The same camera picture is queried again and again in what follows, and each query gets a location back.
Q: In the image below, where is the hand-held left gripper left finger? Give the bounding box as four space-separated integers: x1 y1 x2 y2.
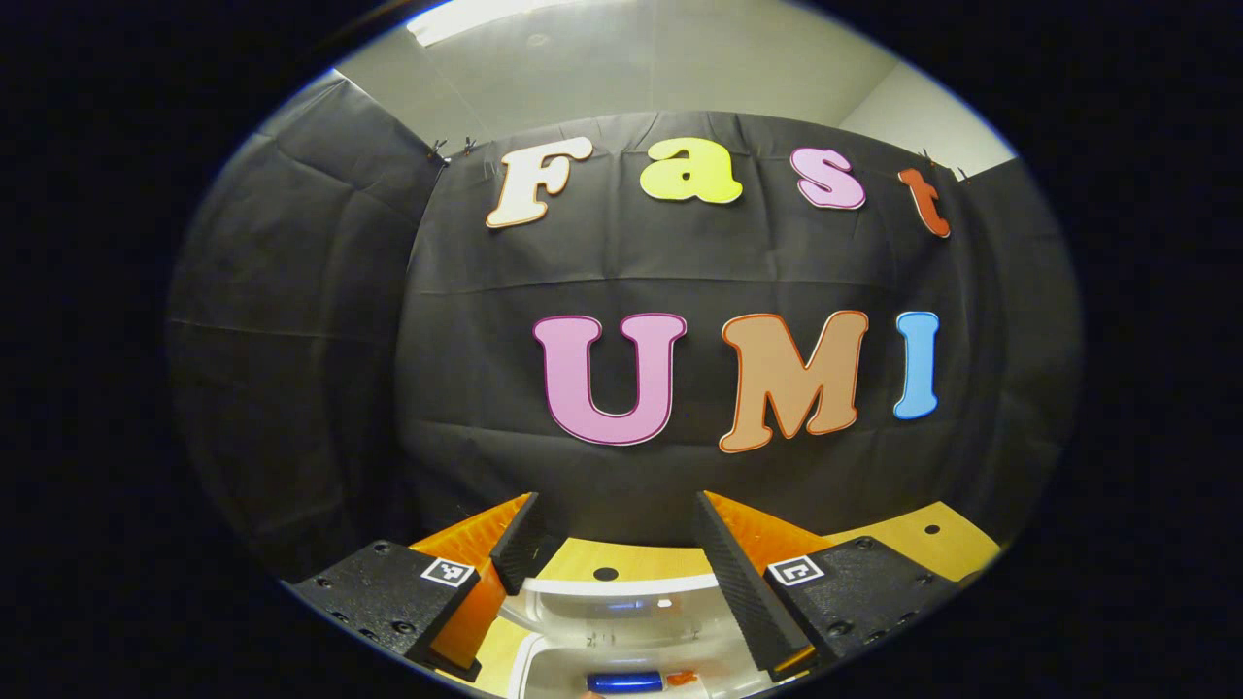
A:
291 491 562 682

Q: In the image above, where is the blue pop can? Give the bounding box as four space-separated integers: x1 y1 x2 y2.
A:
586 670 664 694

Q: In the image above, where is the black backdrop cloth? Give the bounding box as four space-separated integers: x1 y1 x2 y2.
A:
165 73 1084 583

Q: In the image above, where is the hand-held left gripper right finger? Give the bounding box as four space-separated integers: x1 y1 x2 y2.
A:
692 490 957 683

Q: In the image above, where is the ceiling light panel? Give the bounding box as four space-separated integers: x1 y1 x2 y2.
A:
406 0 584 48

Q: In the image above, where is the white desktop garbage bin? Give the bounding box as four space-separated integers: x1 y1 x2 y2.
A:
497 573 778 699

